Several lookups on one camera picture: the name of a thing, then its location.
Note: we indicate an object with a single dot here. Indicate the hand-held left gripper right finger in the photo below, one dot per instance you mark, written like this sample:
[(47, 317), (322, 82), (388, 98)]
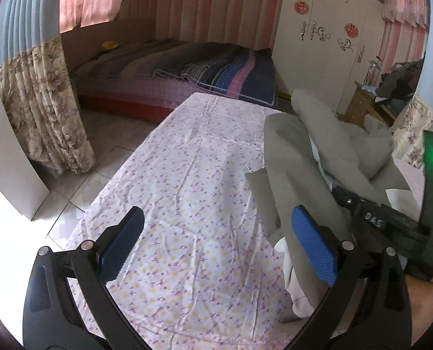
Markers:
[(314, 248)]

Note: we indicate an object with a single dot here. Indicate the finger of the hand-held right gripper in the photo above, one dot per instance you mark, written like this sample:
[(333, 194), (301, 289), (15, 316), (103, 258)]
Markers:
[(342, 197)]

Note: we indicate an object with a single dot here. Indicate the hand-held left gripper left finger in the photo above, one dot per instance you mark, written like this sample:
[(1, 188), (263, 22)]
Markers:
[(123, 240)]

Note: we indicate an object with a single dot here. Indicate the grey trousers garment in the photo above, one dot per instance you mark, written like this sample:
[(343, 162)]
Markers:
[(293, 167)]

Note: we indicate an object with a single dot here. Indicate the person's right forearm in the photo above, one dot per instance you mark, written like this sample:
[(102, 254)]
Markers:
[(429, 313)]

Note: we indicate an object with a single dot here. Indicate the pile of dark clothes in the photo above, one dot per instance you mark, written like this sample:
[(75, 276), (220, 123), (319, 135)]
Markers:
[(400, 80)]

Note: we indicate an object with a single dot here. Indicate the grey duvet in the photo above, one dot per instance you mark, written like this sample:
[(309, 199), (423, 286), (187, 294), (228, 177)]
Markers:
[(333, 135)]

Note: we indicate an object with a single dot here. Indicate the pink floral bed sheet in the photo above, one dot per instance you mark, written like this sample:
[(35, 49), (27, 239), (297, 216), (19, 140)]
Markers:
[(187, 189)]

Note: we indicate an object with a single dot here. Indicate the wooden cabinet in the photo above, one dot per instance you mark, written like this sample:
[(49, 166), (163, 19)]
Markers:
[(365, 105)]

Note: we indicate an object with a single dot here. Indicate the blue floral curtain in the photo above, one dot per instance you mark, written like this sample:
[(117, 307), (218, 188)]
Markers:
[(427, 124), (37, 80)]

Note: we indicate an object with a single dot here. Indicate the white wardrobe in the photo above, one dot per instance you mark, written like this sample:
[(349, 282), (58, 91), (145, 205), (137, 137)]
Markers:
[(322, 62)]

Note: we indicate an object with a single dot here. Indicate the white board panel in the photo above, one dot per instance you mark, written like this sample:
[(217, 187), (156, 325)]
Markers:
[(8, 153)]

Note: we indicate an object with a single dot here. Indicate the striped blanket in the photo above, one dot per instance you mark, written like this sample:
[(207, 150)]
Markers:
[(231, 73)]

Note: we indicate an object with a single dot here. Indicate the low bed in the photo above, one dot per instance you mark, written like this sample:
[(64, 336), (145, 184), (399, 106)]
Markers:
[(158, 76)]

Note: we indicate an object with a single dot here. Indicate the pink striped curtain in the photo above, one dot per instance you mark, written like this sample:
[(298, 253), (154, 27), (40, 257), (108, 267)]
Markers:
[(402, 36)]

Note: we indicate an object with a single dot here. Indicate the red flower sticker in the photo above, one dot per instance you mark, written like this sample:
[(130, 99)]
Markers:
[(302, 7)]

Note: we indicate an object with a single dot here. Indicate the yellow cushion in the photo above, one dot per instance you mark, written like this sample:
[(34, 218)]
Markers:
[(110, 45)]

